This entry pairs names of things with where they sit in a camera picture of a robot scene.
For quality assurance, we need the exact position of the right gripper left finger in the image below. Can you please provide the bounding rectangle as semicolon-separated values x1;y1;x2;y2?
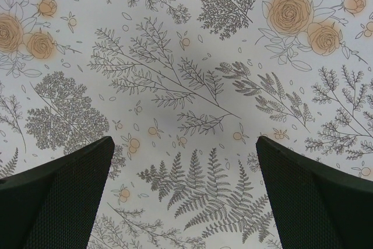
1;136;114;249

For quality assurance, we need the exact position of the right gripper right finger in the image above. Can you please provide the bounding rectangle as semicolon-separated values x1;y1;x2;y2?
256;136;372;248

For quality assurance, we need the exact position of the floral patterned table mat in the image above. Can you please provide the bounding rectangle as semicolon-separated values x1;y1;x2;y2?
1;0;372;248

